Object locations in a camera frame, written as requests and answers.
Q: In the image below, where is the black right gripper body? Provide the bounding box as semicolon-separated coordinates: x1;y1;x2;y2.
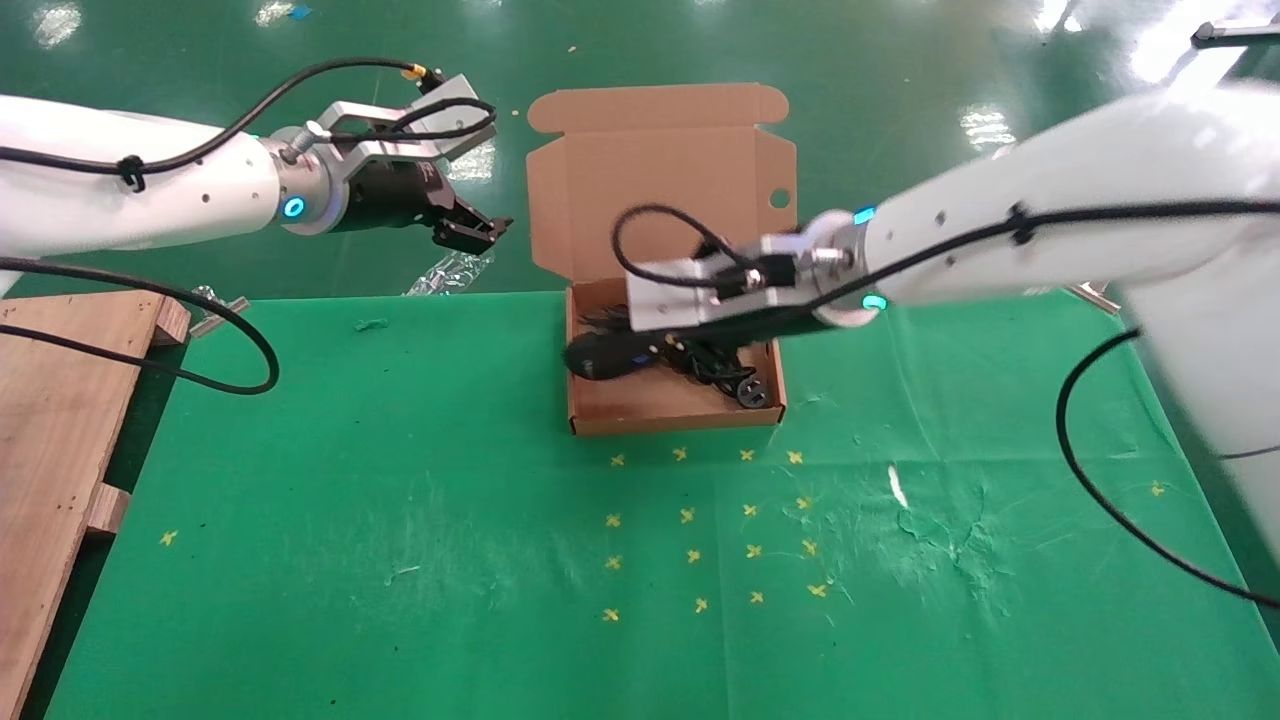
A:
660;300;841;349

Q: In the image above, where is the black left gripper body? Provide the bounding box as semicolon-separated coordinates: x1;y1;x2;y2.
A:
333;160;458;238

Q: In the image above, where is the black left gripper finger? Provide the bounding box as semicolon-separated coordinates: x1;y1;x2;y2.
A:
455;200;514;238
432;222;498;256

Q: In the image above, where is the black computer mouse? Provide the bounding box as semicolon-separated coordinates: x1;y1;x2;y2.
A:
563;330;661;382

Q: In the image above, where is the black power cable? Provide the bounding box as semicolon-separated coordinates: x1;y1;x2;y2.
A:
600;305;771;410

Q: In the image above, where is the brown cardboard box with lid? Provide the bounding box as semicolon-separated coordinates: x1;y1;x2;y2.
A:
525;83;798;437

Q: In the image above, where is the clear plastic wrapper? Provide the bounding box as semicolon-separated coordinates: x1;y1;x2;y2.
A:
403;250;496;297

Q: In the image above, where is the silver binder clip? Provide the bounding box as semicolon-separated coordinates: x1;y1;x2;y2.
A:
1065;283;1121;316
188;285;251;339

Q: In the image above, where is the wooden board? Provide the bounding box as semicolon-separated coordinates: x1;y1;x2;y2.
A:
0;290;191;720

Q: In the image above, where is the grey metal table foot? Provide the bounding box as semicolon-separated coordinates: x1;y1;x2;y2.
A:
1190;20;1280;48

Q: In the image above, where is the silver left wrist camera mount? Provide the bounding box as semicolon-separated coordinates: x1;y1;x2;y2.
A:
268;72;498;169

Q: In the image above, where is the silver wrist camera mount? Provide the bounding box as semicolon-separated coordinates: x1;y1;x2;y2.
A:
625;235;813;333
268;72;498;169

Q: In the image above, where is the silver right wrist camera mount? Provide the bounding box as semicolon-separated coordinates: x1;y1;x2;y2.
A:
625;235;813;333

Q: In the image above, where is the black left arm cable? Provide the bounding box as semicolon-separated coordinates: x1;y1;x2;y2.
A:
0;258;280;395
0;57;498;193

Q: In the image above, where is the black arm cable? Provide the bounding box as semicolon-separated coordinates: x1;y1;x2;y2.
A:
0;57;498;193
612;200;1280;313
1057;328;1280;608
0;258;280;395

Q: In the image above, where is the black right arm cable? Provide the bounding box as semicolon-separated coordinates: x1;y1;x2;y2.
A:
1057;328;1280;608
612;200;1280;313

